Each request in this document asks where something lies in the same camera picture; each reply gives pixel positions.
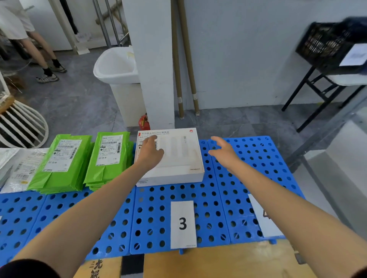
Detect white number label card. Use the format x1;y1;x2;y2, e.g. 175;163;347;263
248;194;285;238
170;201;198;250

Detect person's right forearm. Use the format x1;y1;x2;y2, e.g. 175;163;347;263
229;166;367;278

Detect white flat product box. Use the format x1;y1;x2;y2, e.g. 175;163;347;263
134;128;205;187

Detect wooden board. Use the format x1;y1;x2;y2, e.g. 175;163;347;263
143;240;317;278

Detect blue perforated plastic panel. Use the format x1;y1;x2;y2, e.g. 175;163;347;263
130;140;231;255
0;191;46;267
27;187;137;261
208;136;305;245

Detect stack of green mailer packets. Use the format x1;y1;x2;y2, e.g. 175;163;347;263
83;131;135;191
28;134;93;195

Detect white plastic trash bin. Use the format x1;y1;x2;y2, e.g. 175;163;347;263
93;46;147;128

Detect white wire chair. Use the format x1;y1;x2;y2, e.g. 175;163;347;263
0;71;49;149

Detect person's left forearm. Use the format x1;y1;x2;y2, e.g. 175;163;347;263
11;165;151;278

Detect black folding stand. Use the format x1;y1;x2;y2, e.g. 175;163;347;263
281;66;367;133

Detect red fire extinguisher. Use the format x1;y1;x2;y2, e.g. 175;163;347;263
138;113;151;131

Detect black plastic crate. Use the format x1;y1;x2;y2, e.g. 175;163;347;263
295;17;367;75

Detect metal railing bars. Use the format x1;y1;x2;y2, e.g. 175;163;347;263
92;0;130;48

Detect person's right hand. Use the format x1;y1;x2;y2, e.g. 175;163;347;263
208;136;242;172

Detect brown cardboard box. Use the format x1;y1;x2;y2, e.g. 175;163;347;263
73;256;123;278

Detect person's left hand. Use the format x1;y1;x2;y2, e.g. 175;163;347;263
134;135;165;172

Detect white paper sheet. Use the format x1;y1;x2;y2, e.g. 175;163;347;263
339;43;367;67

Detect person's black sleeve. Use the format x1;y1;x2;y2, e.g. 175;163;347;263
0;259;61;278

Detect grey plastic mailer bag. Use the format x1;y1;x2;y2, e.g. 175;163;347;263
0;147;49;194

